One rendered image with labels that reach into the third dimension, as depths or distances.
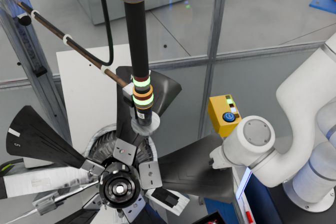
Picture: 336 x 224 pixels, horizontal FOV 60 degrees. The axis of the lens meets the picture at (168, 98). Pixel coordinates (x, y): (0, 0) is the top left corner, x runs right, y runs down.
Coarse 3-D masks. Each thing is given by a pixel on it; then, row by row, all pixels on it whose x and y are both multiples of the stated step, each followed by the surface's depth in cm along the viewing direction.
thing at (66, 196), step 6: (96, 180) 97; (84, 186) 96; (90, 186) 96; (72, 192) 95; (78, 192) 95; (54, 198) 95; (60, 198) 95; (66, 198) 95; (30, 210) 95; (36, 210) 94; (24, 216) 94
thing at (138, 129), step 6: (132, 84) 67; (126, 90) 66; (126, 96) 67; (132, 96) 66; (126, 102) 67; (132, 102) 66; (132, 108) 68; (132, 114) 70; (156, 114) 72; (132, 120) 71; (138, 120) 71; (156, 120) 71; (132, 126) 70; (138, 126) 70; (144, 126) 70; (150, 126) 70; (156, 126) 70; (138, 132) 69; (144, 132) 68; (150, 132) 69
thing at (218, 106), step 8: (216, 96) 128; (224, 96) 128; (208, 104) 130; (216, 104) 125; (224, 104) 125; (208, 112) 132; (216, 112) 122; (224, 112) 122; (232, 112) 122; (216, 120) 121; (224, 120) 119; (232, 120) 119; (240, 120) 119; (216, 128) 123; (224, 128) 120; (232, 128) 121
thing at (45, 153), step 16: (32, 112) 78; (16, 128) 81; (32, 128) 80; (48, 128) 79; (32, 144) 84; (48, 144) 83; (64, 144) 81; (48, 160) 90; (64, 160) 87; (80, 160) 84
